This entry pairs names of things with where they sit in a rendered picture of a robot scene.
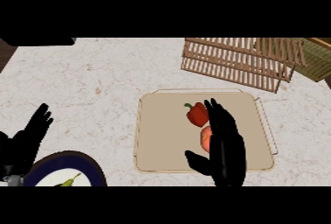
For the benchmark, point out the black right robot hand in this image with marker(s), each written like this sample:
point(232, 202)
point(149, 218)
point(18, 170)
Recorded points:
point(226, 145)

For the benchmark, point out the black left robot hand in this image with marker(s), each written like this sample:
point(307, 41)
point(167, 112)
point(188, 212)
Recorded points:
point(25, 140)

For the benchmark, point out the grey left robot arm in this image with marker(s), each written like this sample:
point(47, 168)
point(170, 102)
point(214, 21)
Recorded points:
point(13, 180)

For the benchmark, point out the orange squash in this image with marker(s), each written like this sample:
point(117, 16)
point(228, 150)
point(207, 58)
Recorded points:
point(205, 139)

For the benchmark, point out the beige tray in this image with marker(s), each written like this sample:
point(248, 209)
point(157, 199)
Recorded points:
point(171, 137)

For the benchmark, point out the red bell pepper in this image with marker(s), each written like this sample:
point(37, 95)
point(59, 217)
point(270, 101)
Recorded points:
point(198, 115)

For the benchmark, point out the blue rimmed white plate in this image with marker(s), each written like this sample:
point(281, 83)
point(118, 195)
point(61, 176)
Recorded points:
point(64, 170)

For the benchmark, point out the yellow green pear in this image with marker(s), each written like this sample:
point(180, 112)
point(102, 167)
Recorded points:
point(69, 182)

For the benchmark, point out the black appliance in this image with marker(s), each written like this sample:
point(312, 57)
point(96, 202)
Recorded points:
point(38, 41)

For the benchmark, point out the olive woven basket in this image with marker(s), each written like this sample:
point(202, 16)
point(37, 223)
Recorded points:
point(316, 59)

